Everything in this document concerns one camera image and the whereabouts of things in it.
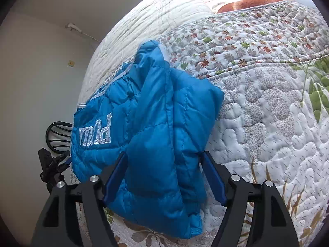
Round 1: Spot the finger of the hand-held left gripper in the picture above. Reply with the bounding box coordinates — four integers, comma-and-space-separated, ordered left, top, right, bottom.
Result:
53, 150, 71, 172

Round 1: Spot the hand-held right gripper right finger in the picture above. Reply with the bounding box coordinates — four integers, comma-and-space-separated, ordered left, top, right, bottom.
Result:
199, 150, 300, 247

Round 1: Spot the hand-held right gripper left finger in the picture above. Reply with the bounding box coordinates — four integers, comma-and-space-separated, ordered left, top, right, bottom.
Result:
31, 151, 128, 247

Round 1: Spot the blue puffer jacket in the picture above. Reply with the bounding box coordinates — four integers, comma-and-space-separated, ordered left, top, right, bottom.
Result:
70, 40, 225, 239

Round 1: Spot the black metal chair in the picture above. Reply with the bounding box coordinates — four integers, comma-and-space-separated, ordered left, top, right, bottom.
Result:
46, 121, 73, 155

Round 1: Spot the bed with floral quilt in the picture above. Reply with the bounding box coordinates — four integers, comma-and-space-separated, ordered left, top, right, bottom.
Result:
71, 0, 329, 247

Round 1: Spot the orange cloth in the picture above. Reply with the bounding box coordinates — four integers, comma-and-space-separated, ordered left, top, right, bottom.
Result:
217, 0, 290, 14

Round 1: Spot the white handset cable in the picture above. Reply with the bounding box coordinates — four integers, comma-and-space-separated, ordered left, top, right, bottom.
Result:
82, 31, 101, 43

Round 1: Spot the white wall-mounted handset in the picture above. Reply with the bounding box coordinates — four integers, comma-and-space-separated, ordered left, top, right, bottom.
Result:
65, 22, 84, 34

